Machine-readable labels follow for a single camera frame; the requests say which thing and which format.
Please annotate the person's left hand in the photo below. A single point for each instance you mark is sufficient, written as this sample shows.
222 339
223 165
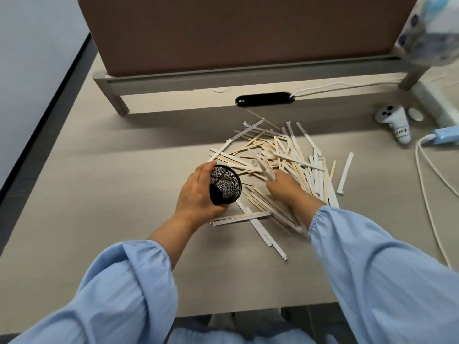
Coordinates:
192 198

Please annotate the person's right hand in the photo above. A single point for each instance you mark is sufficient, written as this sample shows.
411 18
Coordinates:
288 189

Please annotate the person's right fingers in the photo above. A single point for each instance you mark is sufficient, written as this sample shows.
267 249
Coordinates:
275 182

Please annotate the person's left thumb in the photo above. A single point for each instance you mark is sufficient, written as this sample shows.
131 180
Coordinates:
218 209

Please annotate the bunch of wooden sticks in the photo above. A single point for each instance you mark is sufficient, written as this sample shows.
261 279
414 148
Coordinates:
264 166

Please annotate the black mesh pen cup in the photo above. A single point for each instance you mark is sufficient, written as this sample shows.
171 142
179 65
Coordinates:
226 186

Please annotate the person's right forearm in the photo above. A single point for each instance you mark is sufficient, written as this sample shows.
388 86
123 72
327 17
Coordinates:
365 268

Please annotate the person's left forearm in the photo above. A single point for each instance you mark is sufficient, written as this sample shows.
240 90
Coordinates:
118 283

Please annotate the pile of sticks and wrappers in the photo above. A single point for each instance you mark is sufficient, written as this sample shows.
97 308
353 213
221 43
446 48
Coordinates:
304 164

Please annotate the black oval desk socket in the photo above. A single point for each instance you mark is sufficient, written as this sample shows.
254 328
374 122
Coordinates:
264 99

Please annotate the person's light blue clothing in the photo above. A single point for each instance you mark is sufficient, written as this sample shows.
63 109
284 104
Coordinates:
247 334

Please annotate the white handheld controller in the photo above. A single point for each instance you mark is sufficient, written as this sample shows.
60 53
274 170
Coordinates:
394 121

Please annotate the brown desk partition panel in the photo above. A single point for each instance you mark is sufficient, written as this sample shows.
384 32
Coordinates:
251 32

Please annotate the small white oval object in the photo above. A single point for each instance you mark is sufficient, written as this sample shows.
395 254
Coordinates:
416 114

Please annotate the light blue adapter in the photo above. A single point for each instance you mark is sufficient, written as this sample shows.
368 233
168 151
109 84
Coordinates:
446 136

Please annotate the white desk divider base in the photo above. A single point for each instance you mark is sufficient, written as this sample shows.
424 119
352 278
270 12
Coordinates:
435 100

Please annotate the floral patterned cloth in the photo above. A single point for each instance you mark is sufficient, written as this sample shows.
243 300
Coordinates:
430 28

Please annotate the grey partition base frame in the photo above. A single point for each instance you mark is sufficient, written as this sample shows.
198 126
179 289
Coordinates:
229 76

